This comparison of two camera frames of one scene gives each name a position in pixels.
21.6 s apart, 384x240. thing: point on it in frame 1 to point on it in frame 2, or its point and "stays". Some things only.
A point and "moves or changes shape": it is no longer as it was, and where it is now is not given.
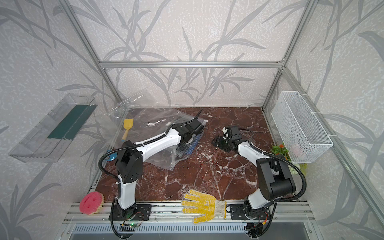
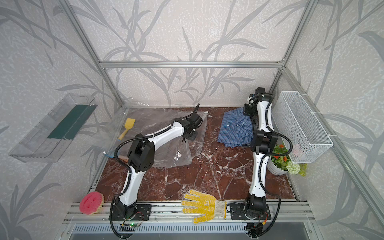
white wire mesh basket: [302, 136] stays
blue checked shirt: [186, 149] to [236, 129]
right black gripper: [217, 141] to [246, 111]
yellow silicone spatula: [128, 124] stays
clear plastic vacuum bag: [137, 119] moves or changes shape
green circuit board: [133, 225] stays
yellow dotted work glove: [207, 205] stays
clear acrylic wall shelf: [47, 141] stays
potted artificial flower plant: [280, 151] stays
